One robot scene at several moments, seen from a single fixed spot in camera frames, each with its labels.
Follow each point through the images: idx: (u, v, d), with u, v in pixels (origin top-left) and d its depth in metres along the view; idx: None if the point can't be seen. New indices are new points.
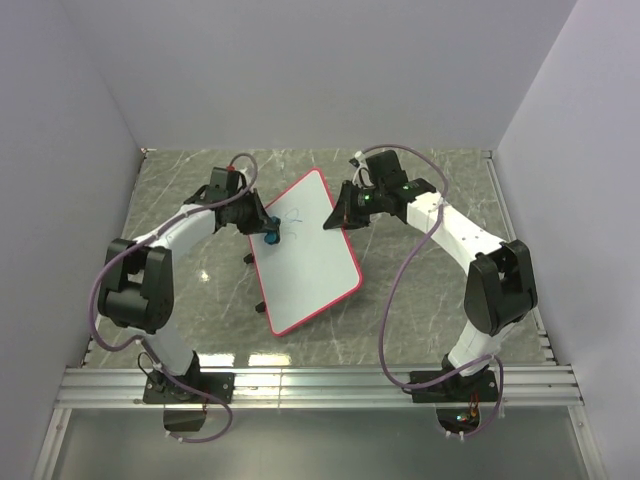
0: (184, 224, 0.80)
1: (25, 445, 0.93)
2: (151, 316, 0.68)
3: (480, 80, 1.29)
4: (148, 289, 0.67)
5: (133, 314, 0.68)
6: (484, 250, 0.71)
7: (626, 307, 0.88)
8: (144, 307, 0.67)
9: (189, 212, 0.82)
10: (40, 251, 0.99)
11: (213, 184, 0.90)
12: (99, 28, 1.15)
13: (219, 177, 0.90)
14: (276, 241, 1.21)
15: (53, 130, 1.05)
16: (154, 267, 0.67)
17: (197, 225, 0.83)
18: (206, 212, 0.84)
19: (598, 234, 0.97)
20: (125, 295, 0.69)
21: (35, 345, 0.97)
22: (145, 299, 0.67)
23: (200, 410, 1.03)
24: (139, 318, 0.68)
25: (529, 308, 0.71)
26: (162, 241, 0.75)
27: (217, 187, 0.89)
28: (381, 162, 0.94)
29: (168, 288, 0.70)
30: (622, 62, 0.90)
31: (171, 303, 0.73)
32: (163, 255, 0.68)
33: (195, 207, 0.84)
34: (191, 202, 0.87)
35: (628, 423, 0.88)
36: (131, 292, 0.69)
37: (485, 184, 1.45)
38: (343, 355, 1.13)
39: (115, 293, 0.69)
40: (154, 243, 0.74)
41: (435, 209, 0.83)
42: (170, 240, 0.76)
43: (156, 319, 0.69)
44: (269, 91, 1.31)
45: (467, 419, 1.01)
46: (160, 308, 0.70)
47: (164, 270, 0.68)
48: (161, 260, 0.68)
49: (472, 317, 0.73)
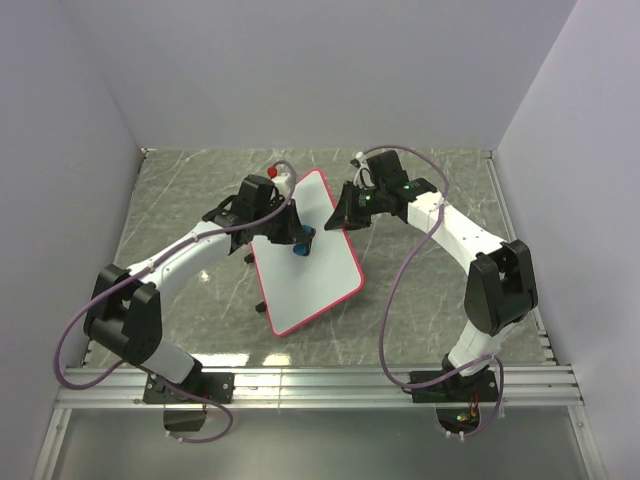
0: (186, 252, 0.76)
1: (26, 445, 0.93)
2: (129, 353, 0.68)
3: (480, 80, 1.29)
4: (129, 327, 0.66)
5: (112, 347, 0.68)
6: (484, 250, 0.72)
7: (626, 308, 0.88)
8: (123, 345, 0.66)
9: (199, 236, 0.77)
10: (40, 251, 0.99)
11: (240, 198, 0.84)
12: (100, 28, 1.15)
13: (246, 192, 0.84)
14: (306, 253, 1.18)
15: (53, 130, 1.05)
16: (137, 309, 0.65)
17: (207, 250, 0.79)
18: (219, 237, 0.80)
19: (598, 235, 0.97)
20: (109, 326, 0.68)
21: (35, 345, 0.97)
22: (126, 336, 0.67)
23: (200, 410, 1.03)
24: (118, 351, 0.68)
25: (529, 309, 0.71)
26: (156, 274, 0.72)
27: (243, 203, 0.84)
28: (382, 162, 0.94)
29: (151, 327, 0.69)
30: (623, 65, 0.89)
31: (156, 339, 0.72)
32: (149, 297, 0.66)
33: (208, 230, 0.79)
34: (211, 218, 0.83)
35: (628, 423, 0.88)
36: (116, 324, 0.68)
37: (485, 184, 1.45)
38: (343, 355, 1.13)
39: (100, 323, 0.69)
40: (147, 276, 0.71)
41: (435, 209, 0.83)
42: (165, 273, 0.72)
43: (134, 355, 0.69)
44: (270, 91, 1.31)
45: (467, 419, 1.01)
46: (141, 345, 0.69)
47: (149, 311, 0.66)
48: (146, 303, 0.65)
49: (472, 317, 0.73)
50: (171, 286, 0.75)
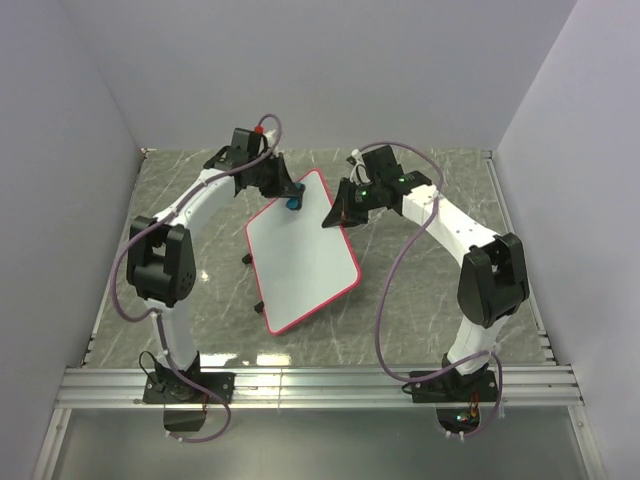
0: (203, 194, 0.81)
1: (25, 445, 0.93)
2: (174, 289, 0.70)
3: (480, 80, 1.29)
4: (170, 265, 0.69)
5: (158, 287, 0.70)
6: (478, 243, 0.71)
7: (626, 308, 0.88)
8: (168, 282, 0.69)
9: (206, 181, 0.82)
10: (40, 252, 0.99)
11: (234, 146, 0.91)
12: (100, 28, 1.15)
13: (239, 138, 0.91)
14: (298, 208, 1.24)
15: (52, 130, 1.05)
16: (175, 247, 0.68)
17: (217, 192, 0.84)
18: (225, 180, 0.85)
19: (599, 234, 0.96)
20: (151, 268, 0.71)
21: (35, 345, 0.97)
22: (170, 274, 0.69)
23: (200, 410, 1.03)
24: (163, 289, 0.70)
25: (521, 301, 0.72)
26: (181, 218, 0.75)
27: (238, 149, 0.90)
28: (377, 157, 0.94)
29: (189, 263, 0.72)
30: (623, 61, 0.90)
31: (194, 276, 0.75)
32: (182, 235, 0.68)
33: (214, 175, 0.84)
34: (211, 166, 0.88)
35: (627, 424, 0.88)
36: (156, 266, 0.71)
37: (485, 184, 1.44)
38: (343, 355, 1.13)
39: (141, 268, 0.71)
40: (175, 219, 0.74)
41: (429, 203, 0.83)
42: (189, 216, 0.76)
43: (178, 292, 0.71)
44: (270, 90, 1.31)
45: (467, 419, 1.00)
46: (182, 282, 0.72)
47: (185, 246, 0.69)
48: (182, 239, 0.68)
49: (466, 310, 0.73)
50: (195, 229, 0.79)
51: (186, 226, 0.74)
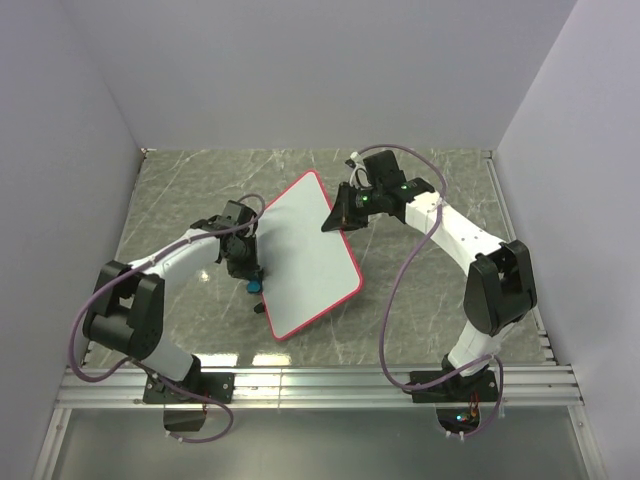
0: (184, 249, 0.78)
1: (26, 445, 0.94)
2: (134, 345, 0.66)
3: (479, 80, 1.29)
4: (135, 318, 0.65)
5: (116, 340, 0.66)
6: (484, 250, 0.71)
7: (626, 309, 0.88)
8: (129, 336, 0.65)
9: (192, 238, 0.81)
10: (40, 251, 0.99)
11: (224, 215, 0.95)
12: (100, 31, 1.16)
13: (231, 210, 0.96)
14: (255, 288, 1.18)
15: (52, 130, 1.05)
16: (144, 297, 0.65)
17: (200, 250, 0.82)
18: (210, 239, 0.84)
19: (599, 236, 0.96)
20: (113, 320, 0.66)
21: (36, 345, 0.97)
22: (132, 328, 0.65)
23: (200, 410, 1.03)
24: (123, 345, 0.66)
25: (529, 308, 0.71)
26: (158, 268, 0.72)
27: (228, 218, 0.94)
28: (379, 163, 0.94)
29: (155, 320, 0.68)
30: (624, 65, 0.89)
31: (159, 334, 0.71)
32: (155, 286, 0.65)
33: (199, 233, 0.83)
34: (199, 227, 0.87)
35: (628, 424, 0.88)
36: (119, 318, 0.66)
37: (485, 183, 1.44)
38: (343, 354, 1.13)
39: (103, 318, 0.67)
40: (149, 268, 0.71)
41: (433, 210, 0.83)
42: (166, 267, 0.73)
43: (139, 349, 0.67)
44: (270, 90, 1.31)
45: (467, 419, 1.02)
46: (145, 339, 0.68)
47: (154, 300, 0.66)
48: (153, 289, 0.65)
49: (472, 317, 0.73)
50: (170, 284, 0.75)
51: (162, 277, 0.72)
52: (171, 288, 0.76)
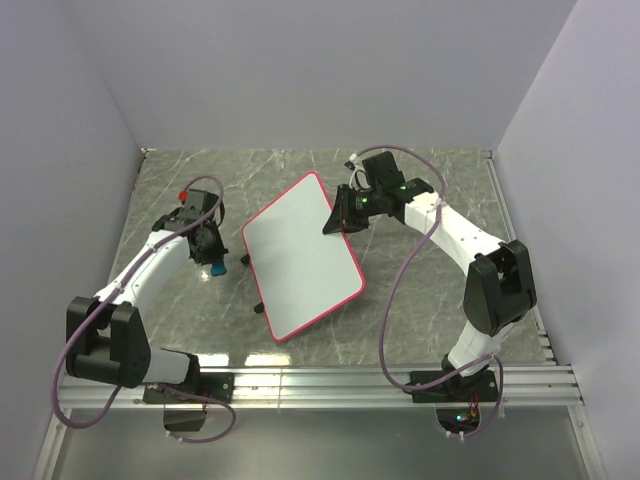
0: (150, 262, 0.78)
1: (26, 445, 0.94)
2: (125, 376, 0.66)
3: (479, 80, 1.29)
4: (118, 351, 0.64)
5: (105, 376, 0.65)
6: (483, 250, 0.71)
7: (626, 309, 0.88)
8: (117, 369, 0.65)
9: (156, 246, 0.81)
10: (40, 251, 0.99)
11: (188, 206, 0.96)
12: (100, 31, 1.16)
13: (194, 199, 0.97)
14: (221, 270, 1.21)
15: (52, 131, 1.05)
16: (122, 330, 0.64)
17: (168, 257, 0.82)
18: (175, 241, 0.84)
19: (599, 237, 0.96)
20: (95, 356, 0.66)
21: (36, 345, 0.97)
22: (118, 361, 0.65)
23: (200, 410, 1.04)
24: (113, 379, 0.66)
25: (528, 308, 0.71)
26: (128, 292, 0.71)
27: (192, 209, 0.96)
28: (377, 163, 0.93)
29: (139, 346, 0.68)
30: (623, 67, 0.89)
31: (146, 356, 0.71)
32: (129, 315, 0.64)
33: (162, 239, 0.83)
34: (161, 225, 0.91)
35: (628, 425, 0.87)
36: (102, 352, 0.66)
37: (485, 183, 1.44)
38: (343, 355, 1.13)
39: (84, 357, 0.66)
40: (119, 296, 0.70)
41: (432, 210, 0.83)
42: (136, 289, 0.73)
43: (131, 377, 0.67)
44: (269, 90, 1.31)
45: (467, 419, 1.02)
46: (134, 366, 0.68)
47: (131, 330, 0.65)
48: (128, 320, 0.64)
49: (472, 318, 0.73)
50: (145, 301, 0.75)
51: (134, 301, 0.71)
52: (147, 304, 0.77)
